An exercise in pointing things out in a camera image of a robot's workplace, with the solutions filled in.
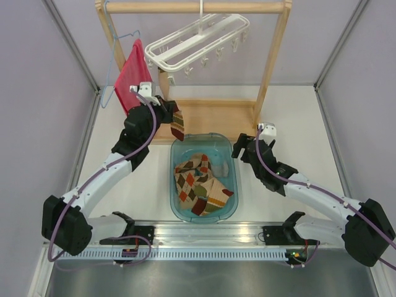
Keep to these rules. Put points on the aluminium mounting rail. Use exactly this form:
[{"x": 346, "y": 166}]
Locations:
[{"x": 204, "y": 235}]

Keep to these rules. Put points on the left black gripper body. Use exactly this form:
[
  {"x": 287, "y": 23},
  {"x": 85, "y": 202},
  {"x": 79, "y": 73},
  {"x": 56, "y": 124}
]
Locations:
[{"x": 161, "y": 114}]

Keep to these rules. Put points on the slotted cable duct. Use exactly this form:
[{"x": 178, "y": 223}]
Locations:
[{"x": 160, "y": 253}]

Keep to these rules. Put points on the left aluminium frame post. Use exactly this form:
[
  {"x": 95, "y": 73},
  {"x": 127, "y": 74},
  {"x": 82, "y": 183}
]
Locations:
[{"x": 56, "y": 16}]

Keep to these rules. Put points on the blue translucent plastic bin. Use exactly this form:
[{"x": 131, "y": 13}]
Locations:
[{"x": 218, "y": 148}]

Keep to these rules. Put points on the red mesh cloth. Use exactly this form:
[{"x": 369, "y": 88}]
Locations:
[{"x": 134, "y": 72}]

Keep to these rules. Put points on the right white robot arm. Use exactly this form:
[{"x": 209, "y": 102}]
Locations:
[{"x": 361, "y": 228}]

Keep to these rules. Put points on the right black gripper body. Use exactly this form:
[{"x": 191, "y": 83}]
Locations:
[{"x": 245, "y": 159}]

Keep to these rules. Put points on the wooden clothes rack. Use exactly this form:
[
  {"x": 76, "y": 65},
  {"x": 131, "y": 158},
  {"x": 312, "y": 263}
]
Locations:
[{"x": 228, "y": 117}]

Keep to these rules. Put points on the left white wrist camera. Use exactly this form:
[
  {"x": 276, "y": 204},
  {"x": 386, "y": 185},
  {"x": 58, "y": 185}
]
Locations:
[{"x": 145, "y": 92}]

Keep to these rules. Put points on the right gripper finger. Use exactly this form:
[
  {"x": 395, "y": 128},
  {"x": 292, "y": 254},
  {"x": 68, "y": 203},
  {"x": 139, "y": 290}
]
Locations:
[
  {"x": 245, "y": 139},
  {"x": 237, "y": 148}
]

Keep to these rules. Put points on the right aluminium frame post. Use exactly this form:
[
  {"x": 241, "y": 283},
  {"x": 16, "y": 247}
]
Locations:
[{"x": 343, "y": 38}]

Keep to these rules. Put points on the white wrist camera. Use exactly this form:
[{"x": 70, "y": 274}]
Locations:
[
  {"x": 267, "y": 131},
  {"x": 145, "y": 92}
]

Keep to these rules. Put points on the cream striped sock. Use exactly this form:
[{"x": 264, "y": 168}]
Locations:
[
  {"x": 177, "y": 121},
  {"x": 212, "y": 195}
]

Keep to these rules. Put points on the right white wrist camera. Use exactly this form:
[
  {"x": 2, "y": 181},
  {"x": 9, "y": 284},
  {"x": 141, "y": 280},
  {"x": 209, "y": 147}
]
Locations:
[{"x": 267, "y": 131}]

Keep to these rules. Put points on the argyle patterned sock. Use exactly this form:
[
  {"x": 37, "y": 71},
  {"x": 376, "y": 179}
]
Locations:
[{"x": 199, "y": 162}]

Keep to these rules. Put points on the white clip sock hanger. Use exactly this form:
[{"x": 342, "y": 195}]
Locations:
[{"x": 192, "y": 43}]

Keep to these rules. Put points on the blue wire hanger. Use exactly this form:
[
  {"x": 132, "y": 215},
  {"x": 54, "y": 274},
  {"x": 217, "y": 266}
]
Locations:
[{"x": 116, "y": 48}]

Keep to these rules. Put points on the aluminium frame post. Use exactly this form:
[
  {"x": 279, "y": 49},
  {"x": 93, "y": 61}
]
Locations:
[
  {"x": 56, "y": 16},
  {"x": 343, "y": 38}
]

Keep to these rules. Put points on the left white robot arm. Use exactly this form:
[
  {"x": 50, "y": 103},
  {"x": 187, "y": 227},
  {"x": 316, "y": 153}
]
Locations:
[{"x": 128, "y": 153}]

